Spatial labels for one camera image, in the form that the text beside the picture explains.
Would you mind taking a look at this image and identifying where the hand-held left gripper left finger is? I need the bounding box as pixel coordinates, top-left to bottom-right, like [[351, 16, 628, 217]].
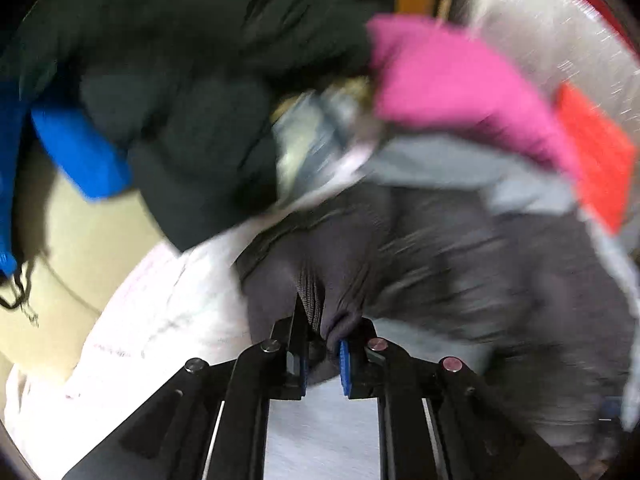
[[62, 292, 308, 480]]

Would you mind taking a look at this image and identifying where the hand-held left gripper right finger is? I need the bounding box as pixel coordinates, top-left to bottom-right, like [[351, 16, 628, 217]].
[[337, 317, 583, 480]]

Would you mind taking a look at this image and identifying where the dark grey garment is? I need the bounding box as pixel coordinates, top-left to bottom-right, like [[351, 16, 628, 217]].
[[235, 180, 632, 480]]

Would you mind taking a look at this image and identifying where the pale pink bed sheet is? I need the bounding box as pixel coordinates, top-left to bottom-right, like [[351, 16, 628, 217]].
[[4, 217, 288, 480]]

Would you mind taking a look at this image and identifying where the grey blanket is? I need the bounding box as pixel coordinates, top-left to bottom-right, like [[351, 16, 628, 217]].
[[262, 135, 640, 480]]

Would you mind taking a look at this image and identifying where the clear plastic bag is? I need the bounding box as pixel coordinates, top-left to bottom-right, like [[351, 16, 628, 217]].
[[269, 76, 387, 208]]

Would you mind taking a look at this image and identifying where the beige cushion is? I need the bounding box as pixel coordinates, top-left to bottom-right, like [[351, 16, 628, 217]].
[[0, 142, 168, 386]]

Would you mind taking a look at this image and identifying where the black padded jacket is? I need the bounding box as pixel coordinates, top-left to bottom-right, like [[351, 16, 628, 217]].
[[0, 0, 388, 253]]

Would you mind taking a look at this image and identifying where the blue cloth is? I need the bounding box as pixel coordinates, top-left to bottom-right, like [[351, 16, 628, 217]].
[[0, 72, 135, 281]]

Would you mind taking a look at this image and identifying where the pink pillow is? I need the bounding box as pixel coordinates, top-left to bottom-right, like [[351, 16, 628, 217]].
[[366, 14, 585, 188]]

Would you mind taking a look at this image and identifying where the red pillow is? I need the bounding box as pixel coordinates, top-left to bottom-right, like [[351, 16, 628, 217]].
[[554, 81, 637, 237]]

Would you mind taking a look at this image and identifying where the silver foil mat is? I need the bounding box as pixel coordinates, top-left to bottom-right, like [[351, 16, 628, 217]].
[[447, 0, 640, 133]]

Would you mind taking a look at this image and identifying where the black cord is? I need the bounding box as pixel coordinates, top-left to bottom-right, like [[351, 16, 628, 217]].
[[0, 252, 43, 328]]

